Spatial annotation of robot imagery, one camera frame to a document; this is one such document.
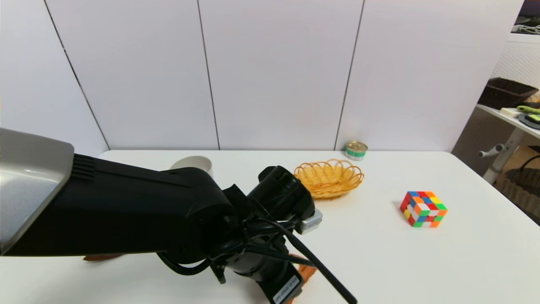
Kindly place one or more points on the grey round bowl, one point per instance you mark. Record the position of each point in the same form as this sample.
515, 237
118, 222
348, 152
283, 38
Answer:
192, 162

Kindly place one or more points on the small green-label tin can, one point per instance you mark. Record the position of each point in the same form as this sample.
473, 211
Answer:
356, 151

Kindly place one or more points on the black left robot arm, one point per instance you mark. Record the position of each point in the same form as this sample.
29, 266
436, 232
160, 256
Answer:
126, 211

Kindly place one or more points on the brown folded cloth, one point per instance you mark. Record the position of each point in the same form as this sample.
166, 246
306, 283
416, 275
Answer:
103, 257

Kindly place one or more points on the multicolour puzzle cube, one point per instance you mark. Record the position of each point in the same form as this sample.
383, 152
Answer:
423, 209

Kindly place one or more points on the white desk leg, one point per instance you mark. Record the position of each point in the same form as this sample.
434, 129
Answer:
504, 155

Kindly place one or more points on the white side desk top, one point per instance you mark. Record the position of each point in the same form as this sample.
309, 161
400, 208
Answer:
512, 121

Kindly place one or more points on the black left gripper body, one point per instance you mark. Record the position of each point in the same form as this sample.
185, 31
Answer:
263, 270

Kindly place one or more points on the grey device with green top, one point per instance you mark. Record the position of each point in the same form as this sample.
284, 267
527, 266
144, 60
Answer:
531, 120

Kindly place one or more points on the small white box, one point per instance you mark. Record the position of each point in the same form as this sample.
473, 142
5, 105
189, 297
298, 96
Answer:
510, 112

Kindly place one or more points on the dark woven storage basket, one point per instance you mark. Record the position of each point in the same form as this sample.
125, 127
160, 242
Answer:
505, 93

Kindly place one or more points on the dark wicker floor basket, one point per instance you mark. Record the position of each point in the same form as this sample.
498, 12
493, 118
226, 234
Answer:
523, 190

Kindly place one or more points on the yellow wicker basket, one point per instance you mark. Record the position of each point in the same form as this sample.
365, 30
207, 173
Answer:
331, 179

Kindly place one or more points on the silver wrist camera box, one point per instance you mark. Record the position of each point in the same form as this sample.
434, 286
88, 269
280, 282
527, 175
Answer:
310, 221

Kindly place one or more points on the triangle waffle bread with fruit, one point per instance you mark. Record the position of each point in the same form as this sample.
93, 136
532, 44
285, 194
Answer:
307, 272

